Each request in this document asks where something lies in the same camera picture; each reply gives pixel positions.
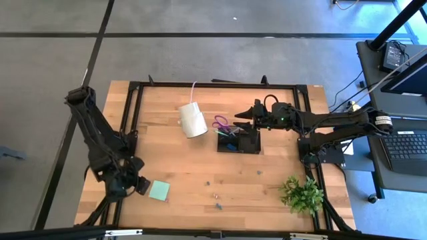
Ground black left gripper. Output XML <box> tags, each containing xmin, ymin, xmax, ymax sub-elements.
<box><xmin>101</xmin><ymin>156</ymin><xmax>151</xmax><ymax>203</ymax></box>

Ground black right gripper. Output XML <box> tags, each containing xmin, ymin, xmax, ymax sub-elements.
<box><xmin>234</xmin><ymin>99</ymin><xmax>298</xmax><ymax>132</ymax></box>

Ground green sticky note pad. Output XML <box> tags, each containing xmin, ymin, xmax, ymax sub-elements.
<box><xmin>148</xmin><ymin>179</ymin><xmax>171</xmax><ymax>202</ymax></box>

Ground purple handled scissors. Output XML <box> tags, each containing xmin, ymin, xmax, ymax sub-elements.
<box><xmin>211</xmin><ymin>115</ymin><xmax>234</xmax><ymax>134</ymax></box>

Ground black mesh desk organizer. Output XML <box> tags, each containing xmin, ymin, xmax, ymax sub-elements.
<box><xmin>217</xmin><ymin>127</ymin><xmax>262</xmax><ymax>155</ymax></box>

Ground small green artificial plant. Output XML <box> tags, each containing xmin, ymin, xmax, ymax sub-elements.
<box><xmin>278</xmin><ymin>175</ymin><xmax>325</xmax><ymax>216</ymax></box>

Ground white paper sheet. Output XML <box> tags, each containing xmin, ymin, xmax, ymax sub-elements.
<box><xmin>340</xmin><ymin>138</ymin><xmax>355</xmax><ymax>157</ymax></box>

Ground black power adapter box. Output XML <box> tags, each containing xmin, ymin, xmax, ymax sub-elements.
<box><xmin>379</xmin><ymin>40</ymin><xmax>407</xmax><ymax>73</ymax></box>

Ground black laptop keyboard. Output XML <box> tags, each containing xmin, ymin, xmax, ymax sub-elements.
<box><xmin>378</xmin><ymin>129</ymin><xmax>427</xmax><ymax>177</ymax></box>

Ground grey side desk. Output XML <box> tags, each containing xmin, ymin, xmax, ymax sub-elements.
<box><xmin>355</xmin><ymin>39</ymin><xmax>427</xmax><ymax>195</ymax></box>

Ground black computer monitor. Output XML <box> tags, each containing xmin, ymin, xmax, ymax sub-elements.
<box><xmin>380</xmin><ymin>52</ymin><xmax>427</xmax><ymax>98</ymax></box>

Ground black vertical pole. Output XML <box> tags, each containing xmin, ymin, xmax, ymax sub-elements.
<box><xmin>368</xmin><ymin>0</ymin><xmax>427</xmax><ymax>51</ymax></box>

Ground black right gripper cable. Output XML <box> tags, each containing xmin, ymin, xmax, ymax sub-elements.
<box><xmin>263</xmin><ymin>94</ymin><xmax>280</xmax><ymax>108</ymax></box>

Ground black aluminium table frame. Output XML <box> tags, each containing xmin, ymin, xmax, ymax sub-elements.
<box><xmin>0</xmin><ymin>74</ymin><xmax>427</xmax><ymax>240</ymax></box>

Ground silver frame bracket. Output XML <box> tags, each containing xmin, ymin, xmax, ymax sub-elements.
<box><xmin>288</xmin><ymin>232</ymin><xmax>330</xmax><ymax>240</ymax></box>
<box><xmin>104</xmin><ymin>229</ymin><xmax>143</xmax><ymax>237</ymax></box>

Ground white lamp cable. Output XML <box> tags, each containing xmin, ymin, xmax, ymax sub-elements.
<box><xmin>189</xmin><ymin>81</ymin><xmax>198</xmax><ymax>104</ymax></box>

